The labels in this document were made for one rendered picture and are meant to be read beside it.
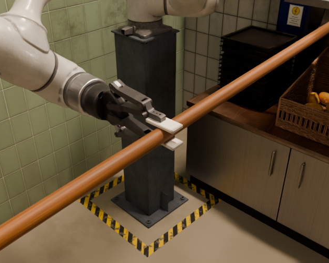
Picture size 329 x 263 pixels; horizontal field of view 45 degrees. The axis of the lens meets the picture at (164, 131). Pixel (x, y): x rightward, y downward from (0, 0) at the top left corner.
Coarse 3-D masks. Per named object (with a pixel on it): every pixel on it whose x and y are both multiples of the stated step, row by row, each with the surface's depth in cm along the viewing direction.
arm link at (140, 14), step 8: (128, 0) 166; (136, 0) 163; (144, 0) 162; (152, 0) 162; (160, 0) 161; (128, 8) 168; (136, 8) 165; (144, 8) 164; (152, 8) 164; (160, 8) 164; (128, 16) 170; (136, 16) 167; (144, 16) 166; (152, 16) 167; (160, 16) 171
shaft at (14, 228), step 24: (288, 48) 105; (264, 72) 96; (216, 96) 84; (192, 120) 79; (144, 144) 70; (96, 168) 64; (120, 168) 67; (72, 192) 61; (24, 216) 56; (48, 216) 58; (0, 240) 53
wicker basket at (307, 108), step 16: (320, 64) 202; (304, 80) 194; (288, 96) 186; (304, 96) 201; (288, 112) 179; (304, 112) 174; (320, 112) 169; (288, 128) 183; (304, 128) 177; (320, 128) 172
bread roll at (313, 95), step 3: (312, 93) 201; (315, 93) 202; (309, 96) 201; (312, 96) 199; (315, 96) 200; (318, 96) 204; (309, 99) 200; (312, 99) 198; (315, 99) 198; (318, 99) 202; (309, 102) 199; (312, 102) 198; (315, 102) 198; (318, 102) 199
